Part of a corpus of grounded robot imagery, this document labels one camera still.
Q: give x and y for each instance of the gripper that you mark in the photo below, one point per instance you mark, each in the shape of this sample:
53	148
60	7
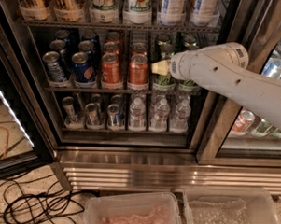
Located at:
174	68

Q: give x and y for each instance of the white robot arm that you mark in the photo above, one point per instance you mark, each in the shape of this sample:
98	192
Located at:
223	70

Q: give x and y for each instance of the second row green can left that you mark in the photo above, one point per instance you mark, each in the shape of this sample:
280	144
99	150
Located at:
166	51

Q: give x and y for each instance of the front right orange can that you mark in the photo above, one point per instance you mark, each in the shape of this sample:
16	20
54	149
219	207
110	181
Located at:
138	72

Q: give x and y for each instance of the second row orange can right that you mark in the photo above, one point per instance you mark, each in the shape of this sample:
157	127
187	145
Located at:
139	48

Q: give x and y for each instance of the second row orange can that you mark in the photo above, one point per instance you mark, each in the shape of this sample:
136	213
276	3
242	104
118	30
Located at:
111	48
139	48

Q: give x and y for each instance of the front left orange can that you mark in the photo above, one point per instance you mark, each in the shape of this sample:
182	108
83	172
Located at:
111	74

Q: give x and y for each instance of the second row orange can left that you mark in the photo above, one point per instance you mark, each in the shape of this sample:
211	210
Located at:
111	48

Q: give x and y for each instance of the top white-blue tall can left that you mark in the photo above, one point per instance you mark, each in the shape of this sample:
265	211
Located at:
171	12

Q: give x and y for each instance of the white-blue tall can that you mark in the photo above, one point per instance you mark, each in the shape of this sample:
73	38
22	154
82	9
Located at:
202	11
171	12

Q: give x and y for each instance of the top green-white tall can right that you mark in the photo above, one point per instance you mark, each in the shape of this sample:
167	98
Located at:
137	11

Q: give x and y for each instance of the green-white tall can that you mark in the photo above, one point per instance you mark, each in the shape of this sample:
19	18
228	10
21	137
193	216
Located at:
137	11
103	10

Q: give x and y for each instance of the bottom right slim can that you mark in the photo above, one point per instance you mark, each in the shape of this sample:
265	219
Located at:
114	118

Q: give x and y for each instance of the top white-blue tall can right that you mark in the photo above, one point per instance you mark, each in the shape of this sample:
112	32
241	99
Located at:
202	11

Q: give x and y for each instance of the second row Pepsi can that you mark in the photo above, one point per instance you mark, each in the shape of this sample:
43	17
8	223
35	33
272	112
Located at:
88	47

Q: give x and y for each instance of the front blue Pepsi can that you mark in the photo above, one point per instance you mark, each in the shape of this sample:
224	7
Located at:
83	68

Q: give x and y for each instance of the bottom middle slim can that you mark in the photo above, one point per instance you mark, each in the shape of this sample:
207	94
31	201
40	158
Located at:
94	118

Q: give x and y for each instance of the top green-white tall can left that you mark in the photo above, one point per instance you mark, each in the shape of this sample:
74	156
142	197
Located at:
103	10

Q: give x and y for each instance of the sliding glass fridge door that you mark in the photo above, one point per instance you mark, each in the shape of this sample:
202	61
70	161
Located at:
256	24

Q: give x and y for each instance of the orange can behind glass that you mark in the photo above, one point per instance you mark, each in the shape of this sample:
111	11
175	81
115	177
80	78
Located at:
242	123

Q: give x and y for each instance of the second row diet can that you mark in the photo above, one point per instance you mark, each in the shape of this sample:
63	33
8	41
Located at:
60	46

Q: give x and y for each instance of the front silver-blue diet can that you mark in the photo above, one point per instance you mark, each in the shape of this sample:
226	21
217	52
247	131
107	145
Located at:
54	66

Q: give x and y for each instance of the top yellow tall can right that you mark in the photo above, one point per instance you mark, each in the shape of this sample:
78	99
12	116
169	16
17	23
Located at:
68	10

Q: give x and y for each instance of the yellow tall can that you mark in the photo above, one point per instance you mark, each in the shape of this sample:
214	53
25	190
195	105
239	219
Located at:
34	9
68	10

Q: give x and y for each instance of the fridge bottom grille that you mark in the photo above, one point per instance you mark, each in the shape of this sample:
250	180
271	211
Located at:
103	170

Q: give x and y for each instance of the top yellow tall can left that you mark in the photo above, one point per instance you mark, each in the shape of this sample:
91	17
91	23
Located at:
34	9

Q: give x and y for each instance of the open fridge door left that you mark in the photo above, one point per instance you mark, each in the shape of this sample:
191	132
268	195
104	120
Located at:
22	144

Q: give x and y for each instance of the middle water bottle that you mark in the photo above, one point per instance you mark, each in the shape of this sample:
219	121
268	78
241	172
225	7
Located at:
158	118

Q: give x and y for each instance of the water bottle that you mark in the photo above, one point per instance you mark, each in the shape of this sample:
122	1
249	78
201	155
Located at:
137	121
179	119
158	118

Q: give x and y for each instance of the left water bottle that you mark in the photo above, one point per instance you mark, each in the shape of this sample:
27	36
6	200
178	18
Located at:
137	121

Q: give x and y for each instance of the right water bottle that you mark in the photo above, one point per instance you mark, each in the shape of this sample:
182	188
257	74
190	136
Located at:
179	119

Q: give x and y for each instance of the left clear plastic bin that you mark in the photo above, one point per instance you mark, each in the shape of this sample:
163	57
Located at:
139	208

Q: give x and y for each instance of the clear plastic bin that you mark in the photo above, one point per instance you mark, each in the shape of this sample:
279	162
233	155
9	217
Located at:
139	208
229	205

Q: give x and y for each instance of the right clear plastic bin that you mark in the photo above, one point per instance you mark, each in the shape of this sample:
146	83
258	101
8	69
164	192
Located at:
229	205

